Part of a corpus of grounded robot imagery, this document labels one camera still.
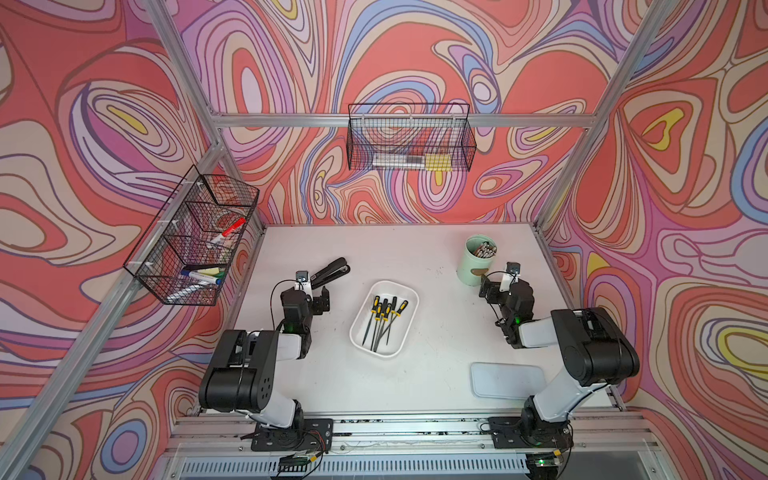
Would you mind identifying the file tool five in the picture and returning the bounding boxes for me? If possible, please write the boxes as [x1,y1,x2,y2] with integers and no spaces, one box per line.
[363,296,382,349]

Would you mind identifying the file tool four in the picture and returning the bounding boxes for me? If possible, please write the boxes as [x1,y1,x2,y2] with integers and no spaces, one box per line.
[370,299,389,351]

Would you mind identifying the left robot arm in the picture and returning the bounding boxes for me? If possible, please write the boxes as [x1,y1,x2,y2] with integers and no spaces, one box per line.
[198,287,330,430]

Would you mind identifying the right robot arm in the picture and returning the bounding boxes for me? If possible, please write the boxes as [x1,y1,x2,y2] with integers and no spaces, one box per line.
[479,274,640,445]

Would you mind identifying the file tool six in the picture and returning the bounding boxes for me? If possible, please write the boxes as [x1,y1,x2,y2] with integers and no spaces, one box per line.
[361,295,381,345]

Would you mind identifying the translucent box lid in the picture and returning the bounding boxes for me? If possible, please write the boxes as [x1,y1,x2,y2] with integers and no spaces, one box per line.
[470,362,547,400]

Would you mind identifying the yellow box in basket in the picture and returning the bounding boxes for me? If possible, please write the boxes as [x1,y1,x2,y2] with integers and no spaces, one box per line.
[424,154,453,172]

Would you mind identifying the black stapler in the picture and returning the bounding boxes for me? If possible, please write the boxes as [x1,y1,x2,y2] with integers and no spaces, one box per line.
[310,257,351,289]

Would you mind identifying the green pen cup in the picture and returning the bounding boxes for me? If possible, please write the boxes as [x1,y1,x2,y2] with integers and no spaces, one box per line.
[456,234,497,287]

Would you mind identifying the pens in cup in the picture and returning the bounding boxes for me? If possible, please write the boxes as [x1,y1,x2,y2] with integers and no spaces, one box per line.
[473,241,497,259]

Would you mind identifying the red marker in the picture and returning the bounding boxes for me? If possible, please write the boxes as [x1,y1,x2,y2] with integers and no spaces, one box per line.
[211,218,246,244]

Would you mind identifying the blue white marker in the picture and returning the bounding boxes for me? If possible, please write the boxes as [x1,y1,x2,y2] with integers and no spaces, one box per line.
[180,270,222,285]

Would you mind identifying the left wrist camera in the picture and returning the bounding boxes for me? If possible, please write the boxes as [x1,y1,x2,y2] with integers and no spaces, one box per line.
[294,270,312,296]

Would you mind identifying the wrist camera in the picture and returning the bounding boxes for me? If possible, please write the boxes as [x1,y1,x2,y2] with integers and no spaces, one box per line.
[294,270,312,296]
[500,262,521,292]

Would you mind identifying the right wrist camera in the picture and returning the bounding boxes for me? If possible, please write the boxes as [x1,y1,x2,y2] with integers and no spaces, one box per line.
[500,262,521,292]

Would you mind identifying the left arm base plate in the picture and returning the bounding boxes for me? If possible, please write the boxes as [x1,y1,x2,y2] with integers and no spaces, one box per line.
[250,418,334,453]

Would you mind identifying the black wire basket left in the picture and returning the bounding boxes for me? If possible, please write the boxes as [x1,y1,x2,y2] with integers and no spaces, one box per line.
[123,166,260,306]

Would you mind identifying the black wire basket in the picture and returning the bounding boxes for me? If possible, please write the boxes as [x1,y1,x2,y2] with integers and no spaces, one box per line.
[346,101,477,172]
[123,166,260,306]

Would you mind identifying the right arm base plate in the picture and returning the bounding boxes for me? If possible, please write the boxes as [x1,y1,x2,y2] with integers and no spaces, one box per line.
[488,417,573,450]

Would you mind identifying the black wire basket back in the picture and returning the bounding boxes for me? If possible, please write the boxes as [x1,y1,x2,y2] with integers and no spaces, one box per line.
[346,101,477,172]

